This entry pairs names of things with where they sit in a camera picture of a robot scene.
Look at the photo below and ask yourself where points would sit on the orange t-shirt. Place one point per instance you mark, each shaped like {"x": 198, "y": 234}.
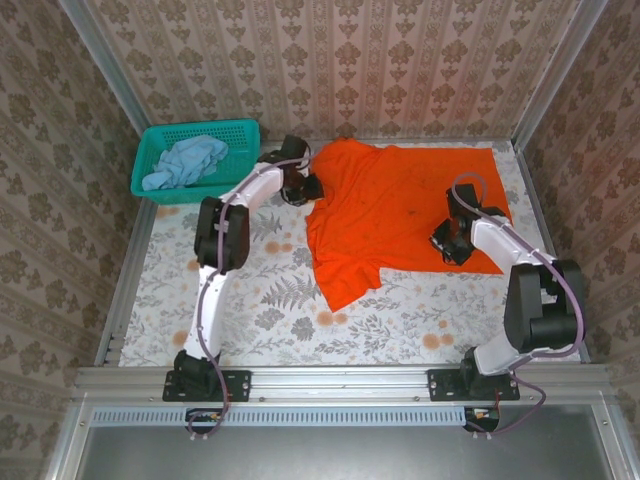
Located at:
{"x": 390, "y": 210}

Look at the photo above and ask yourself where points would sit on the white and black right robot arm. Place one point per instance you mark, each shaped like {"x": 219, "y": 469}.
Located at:
{"x": 500, "y": 240}

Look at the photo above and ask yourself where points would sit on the teal plastic basket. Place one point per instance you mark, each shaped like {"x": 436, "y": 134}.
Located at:
{"x": 240, "y": 135}

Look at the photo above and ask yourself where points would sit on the light blue t-shirt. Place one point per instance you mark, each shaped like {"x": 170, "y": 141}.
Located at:
{"x": 185, "y": 162}

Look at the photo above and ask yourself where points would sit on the floral tablecloth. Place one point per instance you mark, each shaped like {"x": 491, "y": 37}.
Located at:
{"x": 280, "y": 320}

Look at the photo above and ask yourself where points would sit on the black connector box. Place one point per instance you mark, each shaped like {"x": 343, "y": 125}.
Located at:
{"x": 482, "y": 417}

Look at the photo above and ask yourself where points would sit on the grey metal panel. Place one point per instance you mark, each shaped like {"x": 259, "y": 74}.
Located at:
{"x": 340, "y": 455}

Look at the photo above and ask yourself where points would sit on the aluminium side rail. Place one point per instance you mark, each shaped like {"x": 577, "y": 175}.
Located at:
{"x": 120, "y": 295}
{"x": 545, "y": 220}

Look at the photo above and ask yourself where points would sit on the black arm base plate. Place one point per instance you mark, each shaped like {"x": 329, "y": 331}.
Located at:
{"x": 237, "y": 385}
{"x": 442, "y": 385}

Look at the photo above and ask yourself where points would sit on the aluminium mounting rail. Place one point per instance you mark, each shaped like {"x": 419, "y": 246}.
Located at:
{"x": 340, "y": 382}

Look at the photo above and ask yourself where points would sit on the aluminium frame post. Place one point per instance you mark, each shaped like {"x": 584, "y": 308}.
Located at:
{"x": 107, "y": 70}
{"x": 555, "y": 75}

